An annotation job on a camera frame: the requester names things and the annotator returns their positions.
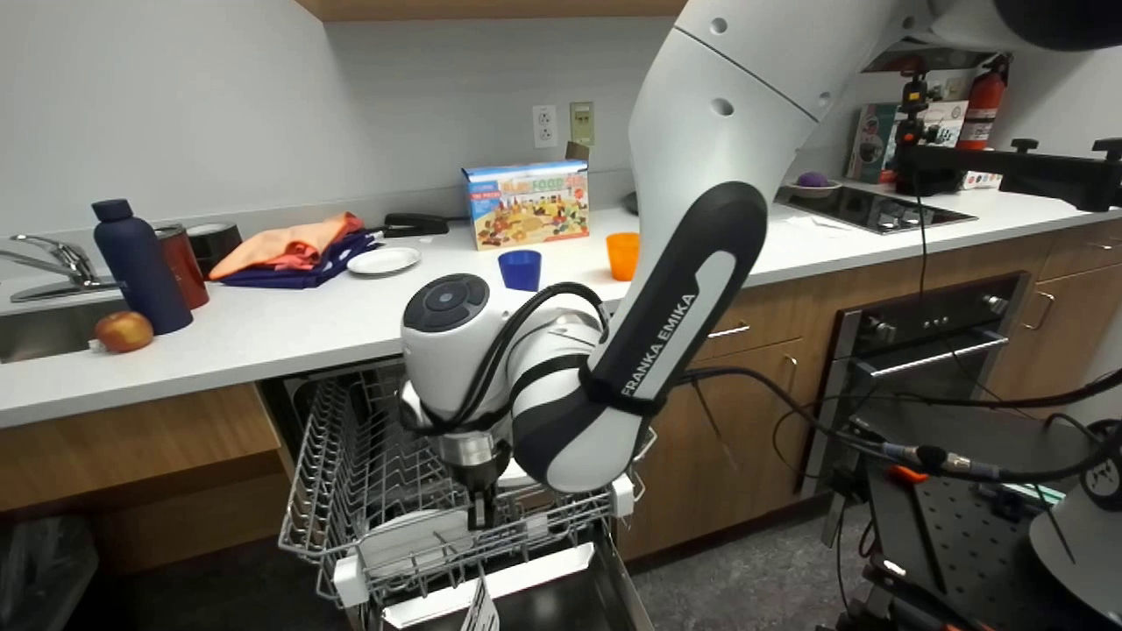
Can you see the blue plastic cup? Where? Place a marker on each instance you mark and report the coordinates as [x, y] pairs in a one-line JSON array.
[[522, 267]]

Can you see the orange fruit on counter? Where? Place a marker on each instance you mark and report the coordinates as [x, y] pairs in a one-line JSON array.
[[123, 332]]

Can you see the black built-in oven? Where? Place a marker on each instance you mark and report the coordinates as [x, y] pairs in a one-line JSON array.
[[936, 342]]

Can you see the red fire extinguisher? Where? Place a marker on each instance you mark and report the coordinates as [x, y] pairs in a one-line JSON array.
[[985, 103]]

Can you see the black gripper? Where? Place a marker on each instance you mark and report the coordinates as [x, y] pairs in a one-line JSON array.
[[475, 460]]

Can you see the purple bowl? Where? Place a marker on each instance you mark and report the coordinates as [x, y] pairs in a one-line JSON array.
[[814, 182]]

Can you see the black robot cart table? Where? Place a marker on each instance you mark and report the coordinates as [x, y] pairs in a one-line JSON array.
[[993, 520]]

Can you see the chrome sink faucet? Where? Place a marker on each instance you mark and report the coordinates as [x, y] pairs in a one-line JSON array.
[[67, 264]]

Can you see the black round container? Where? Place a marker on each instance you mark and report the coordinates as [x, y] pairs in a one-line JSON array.
[[211, 244]]

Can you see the black camera tripod arm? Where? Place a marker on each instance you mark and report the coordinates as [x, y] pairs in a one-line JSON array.
[[1090, 182]]

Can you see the wire dishwasher top rack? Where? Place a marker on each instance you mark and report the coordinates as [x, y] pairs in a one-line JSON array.
[[380, 515]]

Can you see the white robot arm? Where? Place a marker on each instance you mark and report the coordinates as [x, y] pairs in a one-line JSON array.
[[563, 388]]

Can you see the orange plastic cup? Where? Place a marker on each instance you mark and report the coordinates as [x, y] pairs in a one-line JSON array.
[[624, 253]]

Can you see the wooden drawer with handle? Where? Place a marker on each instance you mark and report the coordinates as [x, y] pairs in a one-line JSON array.
[[765, 332]]

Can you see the white plate on counter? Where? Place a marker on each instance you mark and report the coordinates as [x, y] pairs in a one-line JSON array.
[[383, 260]]

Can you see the orange and blue cloths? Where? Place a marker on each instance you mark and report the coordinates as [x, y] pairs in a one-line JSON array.
[[295, 257]]

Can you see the colourful cardboard game box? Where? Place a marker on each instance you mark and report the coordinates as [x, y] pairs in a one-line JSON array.
[[525, 203]]

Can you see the wall power outlet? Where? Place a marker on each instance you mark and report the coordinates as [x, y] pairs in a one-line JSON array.
[[545, 128]]

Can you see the red travel tumbler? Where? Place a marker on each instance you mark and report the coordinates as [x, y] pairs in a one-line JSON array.
[[184, 264]]

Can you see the navy blue water bottle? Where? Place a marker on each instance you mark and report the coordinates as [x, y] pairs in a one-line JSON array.
[[139, 264]]

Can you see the black cooktop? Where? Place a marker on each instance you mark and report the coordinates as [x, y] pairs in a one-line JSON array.
[[876, 212]]

